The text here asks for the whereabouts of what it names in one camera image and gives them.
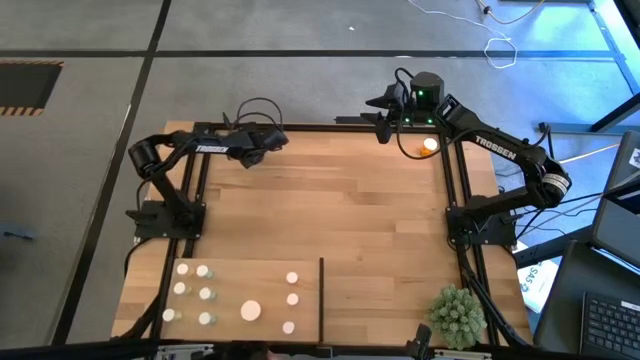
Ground black gantry beam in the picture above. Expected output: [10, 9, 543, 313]
[0, 339, 640, 360]

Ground yellow extension cord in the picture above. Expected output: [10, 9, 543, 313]
[557, 143, 621, 166]

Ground beige cable black plug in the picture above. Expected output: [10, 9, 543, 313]
[474, 0, 546, 26]

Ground black desk leg frame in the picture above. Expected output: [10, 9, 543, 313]
[538, 0, 640, 135]

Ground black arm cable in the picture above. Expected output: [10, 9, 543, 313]
[233, 96, 285, 134]
[393, 67, 454, 162]

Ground black side desk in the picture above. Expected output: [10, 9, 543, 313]
[514, 224, 640, 360]

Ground amber pill bottle white cap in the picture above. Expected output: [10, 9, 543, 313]
[239, 299, 263, 323]

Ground small black floor object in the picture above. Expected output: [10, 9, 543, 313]
[2, 227, 36, 244]

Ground large orange pill bottle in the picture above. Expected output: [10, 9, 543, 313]
[418, 137, 439, 159]

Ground green artificial plant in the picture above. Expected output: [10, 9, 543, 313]
[426, 283, 489, 351]

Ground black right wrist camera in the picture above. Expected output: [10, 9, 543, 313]
[375, 119, 395, 146]

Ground grey laptop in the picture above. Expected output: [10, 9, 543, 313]
[592, 129, 640, 269]

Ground black floor mat hazard stripes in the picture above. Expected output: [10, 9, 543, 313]
[0, 59, 65, 118]

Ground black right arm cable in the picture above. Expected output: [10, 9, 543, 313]
[393, 67, 454, 162]

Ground black laptop keyboard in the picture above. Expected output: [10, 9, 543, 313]
[579, 292, 640, 360]

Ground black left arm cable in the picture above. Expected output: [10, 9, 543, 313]
[233, 96, 285, 134]

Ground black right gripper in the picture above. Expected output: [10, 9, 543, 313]
[359, 83, 419, 126]

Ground black aluminium table frame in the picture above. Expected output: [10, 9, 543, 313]
[119, 121, 531, 351]

